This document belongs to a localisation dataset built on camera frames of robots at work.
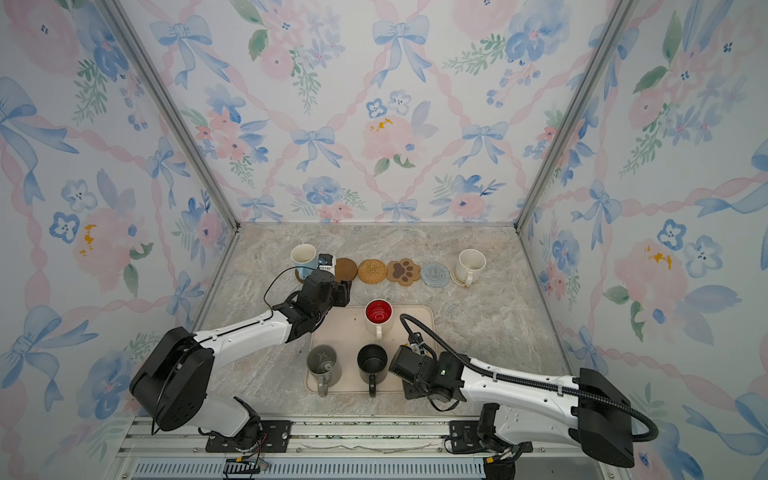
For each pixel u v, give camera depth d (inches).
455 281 40.7
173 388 17.1
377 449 28.8
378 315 36.5
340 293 30.8
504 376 19.2
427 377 23.1
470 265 40.2
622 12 26.8
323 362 32.4
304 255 40.6
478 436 26.1
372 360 32.8
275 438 29.1
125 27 27.8
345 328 37.5
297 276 37.4
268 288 39.5
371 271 41.9
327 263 30.2
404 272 41.9
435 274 41.8
